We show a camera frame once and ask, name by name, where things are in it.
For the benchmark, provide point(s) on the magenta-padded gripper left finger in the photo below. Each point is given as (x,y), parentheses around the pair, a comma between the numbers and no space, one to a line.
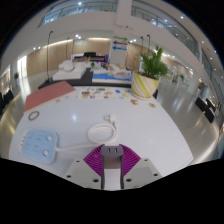
(93,163)

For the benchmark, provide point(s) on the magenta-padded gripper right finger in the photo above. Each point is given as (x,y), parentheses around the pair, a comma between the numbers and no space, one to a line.
(130,163)

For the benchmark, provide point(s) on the grey charger block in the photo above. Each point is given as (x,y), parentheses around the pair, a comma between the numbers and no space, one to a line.
(112,160)

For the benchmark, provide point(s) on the light blue power strip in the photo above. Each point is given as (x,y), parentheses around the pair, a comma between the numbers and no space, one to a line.
(37,145)

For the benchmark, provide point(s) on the small wooden disc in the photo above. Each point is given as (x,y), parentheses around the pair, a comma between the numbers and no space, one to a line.
(152,105)
(134,101)

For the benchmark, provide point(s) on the potted plant in striped pot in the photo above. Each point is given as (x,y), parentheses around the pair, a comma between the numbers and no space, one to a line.
(143,86)

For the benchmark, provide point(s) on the red flat board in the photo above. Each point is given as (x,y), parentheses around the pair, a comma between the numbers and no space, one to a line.
(48,95)

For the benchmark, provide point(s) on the dark low platform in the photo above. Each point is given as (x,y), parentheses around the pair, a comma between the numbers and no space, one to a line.
(85,81)

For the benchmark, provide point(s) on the blue mat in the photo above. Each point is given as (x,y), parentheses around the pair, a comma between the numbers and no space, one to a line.
(103,77)

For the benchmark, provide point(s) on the black chairs group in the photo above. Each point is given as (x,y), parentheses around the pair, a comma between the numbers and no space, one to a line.
(206,108)

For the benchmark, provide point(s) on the black draped table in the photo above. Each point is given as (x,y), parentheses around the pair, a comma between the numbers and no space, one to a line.
(6,98)

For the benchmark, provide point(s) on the blue arrow sign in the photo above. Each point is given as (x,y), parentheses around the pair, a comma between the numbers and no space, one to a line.
(119,48)

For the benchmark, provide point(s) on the black lamp stand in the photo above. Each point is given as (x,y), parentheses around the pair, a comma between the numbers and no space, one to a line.
(148,41)
(141,45)
(48,56)

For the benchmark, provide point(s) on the small distant potted plant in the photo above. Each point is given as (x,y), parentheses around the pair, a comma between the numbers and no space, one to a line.
(16,76)

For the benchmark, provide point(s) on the purple arrow sign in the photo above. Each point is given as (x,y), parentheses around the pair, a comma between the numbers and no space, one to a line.
(120,43)

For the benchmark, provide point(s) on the green arrow sign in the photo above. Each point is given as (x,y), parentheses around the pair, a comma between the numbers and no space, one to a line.
(120,38)

